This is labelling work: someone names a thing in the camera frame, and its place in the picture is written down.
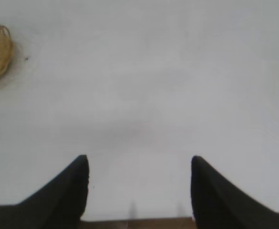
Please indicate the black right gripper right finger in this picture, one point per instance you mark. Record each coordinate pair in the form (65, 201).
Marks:
(215, 198)

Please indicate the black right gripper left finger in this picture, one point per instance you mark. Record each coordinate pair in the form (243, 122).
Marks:
(58, 198)

